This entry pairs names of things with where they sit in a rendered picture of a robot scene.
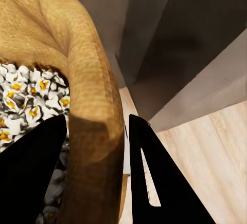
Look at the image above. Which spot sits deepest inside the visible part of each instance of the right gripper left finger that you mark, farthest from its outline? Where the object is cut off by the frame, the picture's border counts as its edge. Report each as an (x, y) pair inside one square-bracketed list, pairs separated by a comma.
[(26, 168)]

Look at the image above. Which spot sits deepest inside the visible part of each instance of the popcorn bag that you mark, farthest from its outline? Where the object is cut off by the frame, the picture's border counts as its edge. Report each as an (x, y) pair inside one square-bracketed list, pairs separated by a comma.
[(60, 35)]

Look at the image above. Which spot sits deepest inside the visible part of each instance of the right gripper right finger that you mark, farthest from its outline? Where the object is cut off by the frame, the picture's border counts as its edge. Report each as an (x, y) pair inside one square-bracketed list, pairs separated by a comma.
[(179, 202)]

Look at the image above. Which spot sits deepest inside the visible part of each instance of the fridge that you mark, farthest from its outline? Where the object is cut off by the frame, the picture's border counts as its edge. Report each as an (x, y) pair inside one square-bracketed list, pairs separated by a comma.
[(196, 63)]

